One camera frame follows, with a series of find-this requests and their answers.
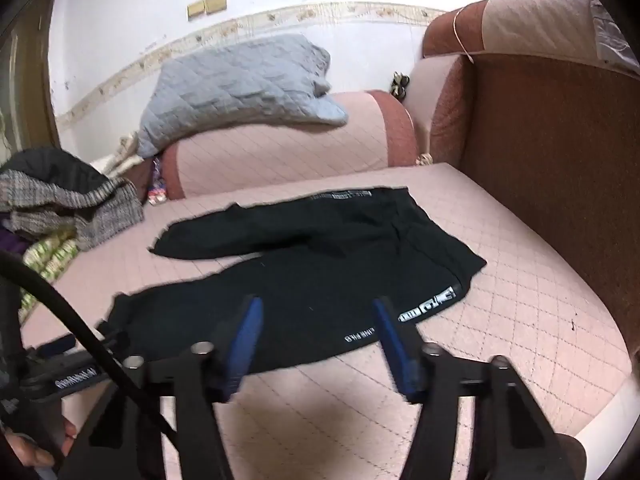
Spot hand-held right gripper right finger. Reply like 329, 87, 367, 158
372, 296, 563, 480

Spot colourful printed packet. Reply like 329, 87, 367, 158
146, 156, 171, 206

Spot black garment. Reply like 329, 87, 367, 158
0, 147, 108, 196

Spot silver shiny cloth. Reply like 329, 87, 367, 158
589, 0, 640, 77

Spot wooden door frame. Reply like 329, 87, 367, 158
0, 0, 63, 171

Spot green patterned cloth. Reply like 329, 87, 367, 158
20, 232, 81, 318

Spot pink quilted sofa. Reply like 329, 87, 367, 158
20, 0, 640, 480

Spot grey quilted blanket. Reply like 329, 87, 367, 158
136, 34, 350, 159

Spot grey checked garment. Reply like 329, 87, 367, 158
0, 169, 146, 252

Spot black pants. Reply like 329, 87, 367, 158
95, 186, 488, 375

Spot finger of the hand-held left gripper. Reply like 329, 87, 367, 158
22, 327, 132, 367

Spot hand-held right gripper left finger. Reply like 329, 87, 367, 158
57, 296, 264, 480

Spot person's left hand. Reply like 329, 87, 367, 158
0, 417, 79, 470

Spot beige cord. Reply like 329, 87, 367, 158
452, 9, 475, 64

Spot cream patterned cloth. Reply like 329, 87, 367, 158
91, 131, 147, 177

